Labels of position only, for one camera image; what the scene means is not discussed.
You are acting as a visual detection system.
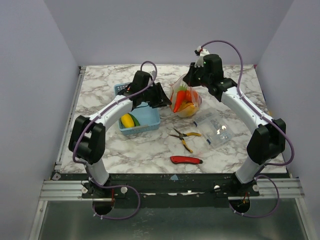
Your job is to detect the yellow toy bell pepper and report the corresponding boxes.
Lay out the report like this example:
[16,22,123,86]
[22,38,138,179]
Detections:
[177,102,199,118]

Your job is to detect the red utility knife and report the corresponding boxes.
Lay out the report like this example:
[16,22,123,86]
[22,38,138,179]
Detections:
[170,155,203,165]

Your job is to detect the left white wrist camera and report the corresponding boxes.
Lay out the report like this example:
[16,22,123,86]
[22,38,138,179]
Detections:
[150,70,157,79]

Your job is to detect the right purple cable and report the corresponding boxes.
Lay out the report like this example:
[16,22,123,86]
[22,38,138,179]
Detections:
[201,39,295,219]

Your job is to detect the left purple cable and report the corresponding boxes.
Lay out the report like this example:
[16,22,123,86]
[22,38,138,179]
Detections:
[72,61,158,221]

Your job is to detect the orange toy carrot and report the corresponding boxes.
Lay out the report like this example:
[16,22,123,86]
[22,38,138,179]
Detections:
[173,85,187,113]

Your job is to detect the purple cable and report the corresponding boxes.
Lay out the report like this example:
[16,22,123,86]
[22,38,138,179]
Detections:
[72,61,158,221]
[201,39,295,219]

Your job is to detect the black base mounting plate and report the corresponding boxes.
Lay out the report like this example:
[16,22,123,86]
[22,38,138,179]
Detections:
[41,173,259,209]

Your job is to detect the yellow handled pliers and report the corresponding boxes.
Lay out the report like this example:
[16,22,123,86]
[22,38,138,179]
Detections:
[169,128,202,153]

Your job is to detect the green toy cucumber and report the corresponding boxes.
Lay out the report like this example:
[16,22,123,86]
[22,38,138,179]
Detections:
[130,114,141,127]

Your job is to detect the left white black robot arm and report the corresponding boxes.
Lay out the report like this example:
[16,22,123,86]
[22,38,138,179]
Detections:
[68,70,172,198]

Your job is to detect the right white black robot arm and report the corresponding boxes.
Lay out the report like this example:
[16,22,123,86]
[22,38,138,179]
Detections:
[183,53,286,196]

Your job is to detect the yellow toy lemon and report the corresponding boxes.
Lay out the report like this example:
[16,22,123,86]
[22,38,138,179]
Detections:
[120,113,135,128]

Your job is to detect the clear orange-zip bag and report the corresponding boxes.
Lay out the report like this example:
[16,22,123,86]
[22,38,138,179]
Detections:
[169,74,202,118]

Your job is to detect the light blue plastic basket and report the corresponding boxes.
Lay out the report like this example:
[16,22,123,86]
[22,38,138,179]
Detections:
[114,82,161,136]

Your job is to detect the clear plastic screw box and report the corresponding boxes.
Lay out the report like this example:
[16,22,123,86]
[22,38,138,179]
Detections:
[193,109,235,149]

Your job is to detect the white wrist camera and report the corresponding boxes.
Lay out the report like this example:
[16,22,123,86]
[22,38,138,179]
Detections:
[194,46,210,68]
[150,70,157,79]

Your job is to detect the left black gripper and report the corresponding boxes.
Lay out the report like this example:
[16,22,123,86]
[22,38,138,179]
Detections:
[141,82,172,109]

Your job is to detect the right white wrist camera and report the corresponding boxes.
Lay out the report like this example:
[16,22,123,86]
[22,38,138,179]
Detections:
[194,46,210,68]

